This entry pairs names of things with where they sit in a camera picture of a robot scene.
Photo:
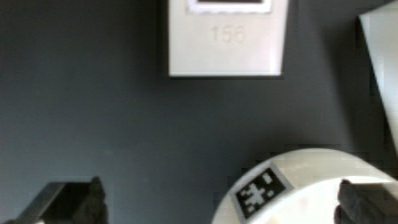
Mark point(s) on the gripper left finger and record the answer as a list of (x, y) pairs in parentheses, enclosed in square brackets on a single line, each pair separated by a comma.
[(68, 204)]

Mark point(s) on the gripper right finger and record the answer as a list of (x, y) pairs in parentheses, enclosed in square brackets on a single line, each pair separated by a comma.
[(368, 203)]

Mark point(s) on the white stool leg with tag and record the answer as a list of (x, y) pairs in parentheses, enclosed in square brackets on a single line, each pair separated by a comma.
[(226, 37)]

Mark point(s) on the white L-shaped obstacle frame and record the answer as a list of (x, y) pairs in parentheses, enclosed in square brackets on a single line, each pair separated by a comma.
[(379, 22)]

